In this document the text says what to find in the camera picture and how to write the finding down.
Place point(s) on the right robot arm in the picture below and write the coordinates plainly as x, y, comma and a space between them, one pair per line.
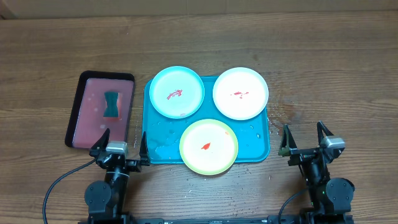
330, 197

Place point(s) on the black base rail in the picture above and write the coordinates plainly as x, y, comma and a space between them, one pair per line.
271, 219

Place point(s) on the black tray with pink water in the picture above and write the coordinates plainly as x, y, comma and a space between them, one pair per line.
87, 124

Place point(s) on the teal plastic serving tray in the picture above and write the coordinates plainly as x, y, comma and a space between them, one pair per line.
163, 134

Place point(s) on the yellow-green plate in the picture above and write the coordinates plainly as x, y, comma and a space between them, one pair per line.
208, 147

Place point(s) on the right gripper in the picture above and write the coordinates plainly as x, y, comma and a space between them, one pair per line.
288, 148

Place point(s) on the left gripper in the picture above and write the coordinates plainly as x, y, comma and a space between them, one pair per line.
135, 164

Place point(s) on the white plate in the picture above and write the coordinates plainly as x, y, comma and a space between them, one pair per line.
240, 93

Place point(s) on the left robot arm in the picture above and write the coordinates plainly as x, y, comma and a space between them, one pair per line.
105, 198

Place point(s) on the light blue plate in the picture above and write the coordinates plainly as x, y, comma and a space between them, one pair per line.
176, 92

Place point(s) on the green and orange sponge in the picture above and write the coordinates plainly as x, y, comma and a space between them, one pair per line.
113, 100

